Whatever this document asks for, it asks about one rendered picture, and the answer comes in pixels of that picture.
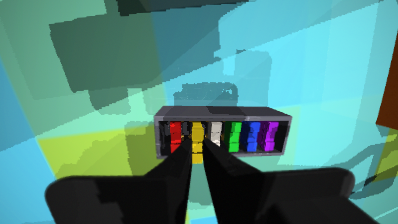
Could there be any red fuse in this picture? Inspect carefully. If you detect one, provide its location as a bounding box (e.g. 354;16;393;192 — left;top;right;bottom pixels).
170;121;182;153

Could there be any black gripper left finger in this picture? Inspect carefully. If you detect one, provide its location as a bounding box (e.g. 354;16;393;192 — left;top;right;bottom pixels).
44;138;192;224

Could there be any dark grey fuse block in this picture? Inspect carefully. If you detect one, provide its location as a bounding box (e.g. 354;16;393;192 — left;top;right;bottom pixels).
153;106;293;160

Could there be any white fuse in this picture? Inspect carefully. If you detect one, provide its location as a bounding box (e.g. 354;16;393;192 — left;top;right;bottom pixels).
208;121;222;146

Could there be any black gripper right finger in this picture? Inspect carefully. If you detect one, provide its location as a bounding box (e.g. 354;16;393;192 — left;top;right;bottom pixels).
202;138;355;224

